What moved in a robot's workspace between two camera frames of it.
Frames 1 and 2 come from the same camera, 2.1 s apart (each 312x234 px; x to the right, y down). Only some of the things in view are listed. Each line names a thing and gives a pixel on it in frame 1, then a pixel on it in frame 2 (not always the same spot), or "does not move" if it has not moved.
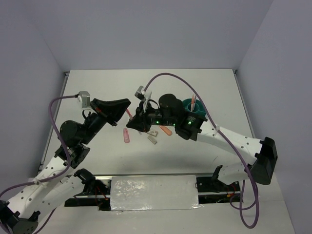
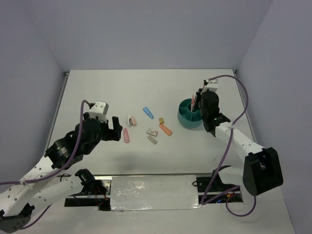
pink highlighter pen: x=130 y=116 to x=195 y=101
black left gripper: x=111 y=111 to x=117 y=128
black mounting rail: x=98 y=195 does not move
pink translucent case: x=126 y=139 does not move
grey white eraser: x=151 y=138 does not move
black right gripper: x=140 y=121 to x=199 y=96
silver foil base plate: x=157 y=192 does not move
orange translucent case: x=166 y=130 does not move
